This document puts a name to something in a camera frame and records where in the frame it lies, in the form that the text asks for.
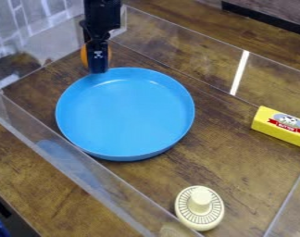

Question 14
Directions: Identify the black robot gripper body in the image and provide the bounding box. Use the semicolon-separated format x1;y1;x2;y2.
79;0;122;42

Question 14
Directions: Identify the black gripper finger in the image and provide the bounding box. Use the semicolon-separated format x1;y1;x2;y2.
87;40;108;74

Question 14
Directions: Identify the orange ball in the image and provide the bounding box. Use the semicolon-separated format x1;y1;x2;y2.
80;44;111;69

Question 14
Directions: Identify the blue round tray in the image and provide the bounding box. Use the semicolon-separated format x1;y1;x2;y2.
55;68;194;161

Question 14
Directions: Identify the yellow butter box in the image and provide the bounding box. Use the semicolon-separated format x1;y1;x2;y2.
251;106;300;146

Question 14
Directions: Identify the cream round toy knob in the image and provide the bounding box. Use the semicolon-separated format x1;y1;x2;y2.
175;185;225;231

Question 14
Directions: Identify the clear acrylic corner bracket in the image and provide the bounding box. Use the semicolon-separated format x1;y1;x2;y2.
110;5;127;38

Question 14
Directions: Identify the black bar on wall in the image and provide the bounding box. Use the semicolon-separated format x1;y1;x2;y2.
220;1;300;34

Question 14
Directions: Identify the clear acrylic back wall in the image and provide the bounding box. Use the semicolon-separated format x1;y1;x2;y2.
111;6;300;118

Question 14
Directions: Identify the clear acrylic wall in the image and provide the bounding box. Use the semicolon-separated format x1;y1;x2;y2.
111;6;300;118
0;93;203;237

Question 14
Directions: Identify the clear acrylic front wall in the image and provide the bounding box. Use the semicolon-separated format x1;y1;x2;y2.
0;93;203;237

